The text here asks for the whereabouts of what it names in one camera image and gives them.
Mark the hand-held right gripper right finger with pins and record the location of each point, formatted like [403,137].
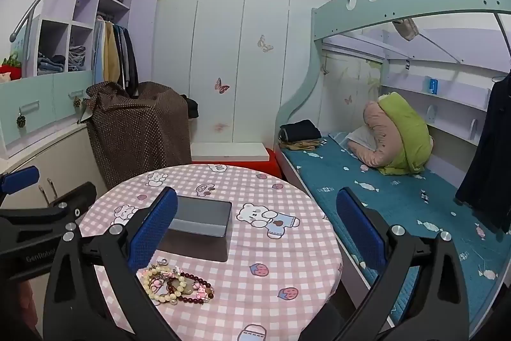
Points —
[359,229]

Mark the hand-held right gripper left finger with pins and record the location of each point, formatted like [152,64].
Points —
[153,231]

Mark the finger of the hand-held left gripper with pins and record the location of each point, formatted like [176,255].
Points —
[76,199]
[20,178]

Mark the grey metal tin box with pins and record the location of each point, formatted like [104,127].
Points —
[199,213]

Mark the white low cabinet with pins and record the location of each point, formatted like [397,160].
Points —
[24,181]

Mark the blue patterned bed sheet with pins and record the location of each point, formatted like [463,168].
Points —
[399,197]

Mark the pine cone ornament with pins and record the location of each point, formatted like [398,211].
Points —
[77,102]
[20,121]

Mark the teal drawer cabinet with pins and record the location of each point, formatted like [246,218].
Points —
[48,97]

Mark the brown dotted cloth cover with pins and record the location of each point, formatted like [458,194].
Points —
[139,133]

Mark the white pillow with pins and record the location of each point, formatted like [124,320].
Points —
[361,137]

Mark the pink checked tablecloth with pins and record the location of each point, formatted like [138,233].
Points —
[247,269]

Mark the folded tan clothes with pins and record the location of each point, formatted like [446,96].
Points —
[299,144]

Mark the red storage box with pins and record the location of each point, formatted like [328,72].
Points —
[275,163]

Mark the white board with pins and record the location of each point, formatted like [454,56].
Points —
[227,152]

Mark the pink and green quilt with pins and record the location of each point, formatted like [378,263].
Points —
[411,133]

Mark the folded dark clothes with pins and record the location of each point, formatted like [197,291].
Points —
[301,129]

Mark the folded dark jeans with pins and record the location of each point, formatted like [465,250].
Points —
[50,64]

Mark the green plant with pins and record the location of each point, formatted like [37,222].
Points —
[11,60]

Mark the small butterfly sticker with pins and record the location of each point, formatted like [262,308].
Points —
[348,100]

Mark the black bag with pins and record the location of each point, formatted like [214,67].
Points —
[191,107]

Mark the folded light jeans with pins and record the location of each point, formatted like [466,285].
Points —
[76,57]

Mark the light blue hanging garment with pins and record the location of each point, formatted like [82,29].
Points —
[98,53]

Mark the yellow hanging garment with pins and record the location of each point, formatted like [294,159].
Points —
[111,53]

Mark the dark hanging coat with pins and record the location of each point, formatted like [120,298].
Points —
[487,149]

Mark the dark hanging garment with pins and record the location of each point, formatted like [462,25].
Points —
[127,53]

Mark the small blue box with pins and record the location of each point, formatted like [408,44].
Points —
[432,85]

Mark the lilac shelf unit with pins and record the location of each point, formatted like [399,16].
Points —
[86,1]

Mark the white wardrobe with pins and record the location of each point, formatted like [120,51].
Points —
[223,45]

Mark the beige hanging pouch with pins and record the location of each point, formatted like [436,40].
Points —
[406,29]

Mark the teal bunk bed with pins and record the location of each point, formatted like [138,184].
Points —
[379,7]

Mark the pink butterfly wall sticker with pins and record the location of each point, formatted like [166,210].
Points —
[221,85]

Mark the pale butterfly wall sticker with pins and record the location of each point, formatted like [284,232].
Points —
[264,43]

